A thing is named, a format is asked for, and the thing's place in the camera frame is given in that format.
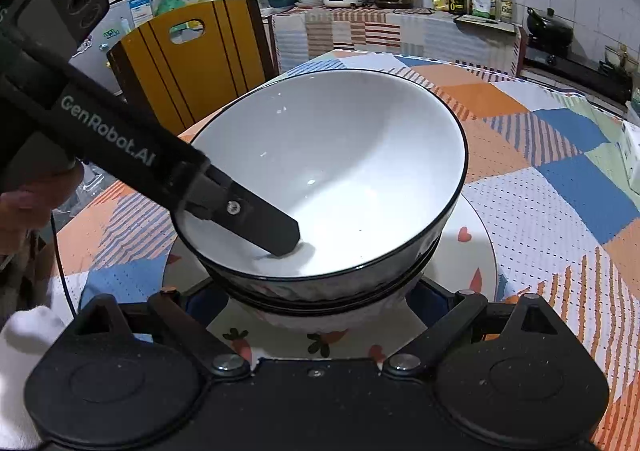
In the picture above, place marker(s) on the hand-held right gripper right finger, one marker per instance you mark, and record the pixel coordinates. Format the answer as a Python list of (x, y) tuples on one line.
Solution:
[(431, 300)]

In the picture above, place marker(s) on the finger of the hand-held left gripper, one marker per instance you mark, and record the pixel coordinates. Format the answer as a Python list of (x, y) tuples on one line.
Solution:
[(260, 226)]

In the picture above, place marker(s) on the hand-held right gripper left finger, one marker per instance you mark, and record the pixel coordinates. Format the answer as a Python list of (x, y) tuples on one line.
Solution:
[(205, 306)]

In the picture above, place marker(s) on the white plate with red prints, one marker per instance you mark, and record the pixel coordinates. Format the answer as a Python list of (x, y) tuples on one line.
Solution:
[(470, 251)]

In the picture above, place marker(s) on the white bowl with dark rim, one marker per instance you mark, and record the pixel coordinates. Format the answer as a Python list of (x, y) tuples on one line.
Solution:
[(330, 304), (325, 323), (350, 156)]

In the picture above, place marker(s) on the person's left hand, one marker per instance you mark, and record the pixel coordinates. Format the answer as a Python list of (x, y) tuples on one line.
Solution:
[(35, 201)]

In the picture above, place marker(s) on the white refrigerator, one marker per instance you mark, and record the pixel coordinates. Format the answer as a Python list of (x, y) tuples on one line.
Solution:
[(125, 16)]

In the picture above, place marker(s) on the yellow wooden chair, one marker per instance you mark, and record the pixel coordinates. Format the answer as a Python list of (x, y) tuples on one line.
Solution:
[(200, 66)]

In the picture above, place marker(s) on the green plastic bag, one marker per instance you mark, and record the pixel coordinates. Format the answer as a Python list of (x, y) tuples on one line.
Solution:
[(170, 1)]

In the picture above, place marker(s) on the patchwork tablecloth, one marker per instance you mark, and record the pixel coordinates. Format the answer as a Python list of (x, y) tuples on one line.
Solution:
[(550, 241)]

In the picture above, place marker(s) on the white cloth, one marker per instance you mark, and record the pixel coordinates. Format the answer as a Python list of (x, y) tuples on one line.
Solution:
[(25, 366)]

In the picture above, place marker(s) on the blue serving bowl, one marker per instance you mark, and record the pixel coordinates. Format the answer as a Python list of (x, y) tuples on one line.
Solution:
[(282, 1)]

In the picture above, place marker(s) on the striped patchwork counter cloth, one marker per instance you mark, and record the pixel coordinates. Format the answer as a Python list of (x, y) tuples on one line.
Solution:
[(380, 33)]

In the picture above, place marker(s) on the white tissue pack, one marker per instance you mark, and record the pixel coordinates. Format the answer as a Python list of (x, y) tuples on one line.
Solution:
[(631, 156)]

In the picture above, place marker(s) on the black gas stove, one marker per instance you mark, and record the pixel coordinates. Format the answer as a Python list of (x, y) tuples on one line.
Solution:
[(575, 71)]

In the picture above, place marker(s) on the cutting board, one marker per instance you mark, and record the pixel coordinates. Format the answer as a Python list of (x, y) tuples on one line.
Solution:
[(482, 21)]

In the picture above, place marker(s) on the black wok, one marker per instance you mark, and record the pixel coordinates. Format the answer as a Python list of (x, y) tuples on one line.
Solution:
[(550, 28)]

